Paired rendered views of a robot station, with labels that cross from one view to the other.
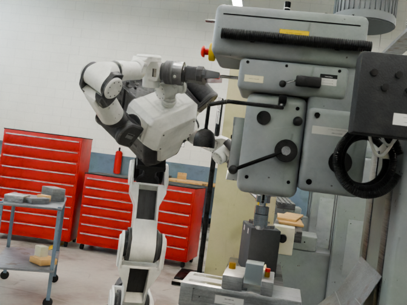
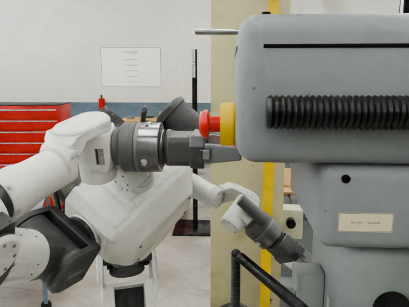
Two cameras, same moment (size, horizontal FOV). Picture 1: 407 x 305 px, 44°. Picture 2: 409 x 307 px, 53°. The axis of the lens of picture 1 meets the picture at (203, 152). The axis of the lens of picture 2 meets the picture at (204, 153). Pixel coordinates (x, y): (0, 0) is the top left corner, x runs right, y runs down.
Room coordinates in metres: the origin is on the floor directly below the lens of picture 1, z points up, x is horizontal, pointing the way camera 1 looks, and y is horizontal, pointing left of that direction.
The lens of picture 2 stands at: (1.13, 0.08, 1.83)
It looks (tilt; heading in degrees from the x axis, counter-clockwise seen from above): 11 degrees down; 356
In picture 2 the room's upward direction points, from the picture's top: straight up
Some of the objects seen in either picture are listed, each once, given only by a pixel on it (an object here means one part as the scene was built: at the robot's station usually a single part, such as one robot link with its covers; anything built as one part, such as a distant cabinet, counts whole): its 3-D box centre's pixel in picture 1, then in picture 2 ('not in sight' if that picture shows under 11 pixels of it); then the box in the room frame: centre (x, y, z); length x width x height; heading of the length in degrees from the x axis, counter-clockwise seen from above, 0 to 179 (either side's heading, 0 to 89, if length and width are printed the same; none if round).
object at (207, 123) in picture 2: (205, 51); (210, 123); (1.69, 0.04, 1.76); 0.04 x 0.03 x 0.04; 173
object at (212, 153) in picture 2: (211, 74); (222, 154); (1.78, 0.01, 1.70); 0.06 x 0.02 x 0.03; 83
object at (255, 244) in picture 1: (258, 245); not in sight; (2.08, -0.28, 1.07); 0.22 x 0.12 x 0.20; 4
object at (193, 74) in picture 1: (188, 75); (171, 148); (1.85, 0.09, 1.70); 0.13 x 0.12 x 0.10; 173
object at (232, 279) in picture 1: (234, 277); not in sight; (1.51, -0.14, 1.06); 0.15 x 0.06 x 0.04; 171
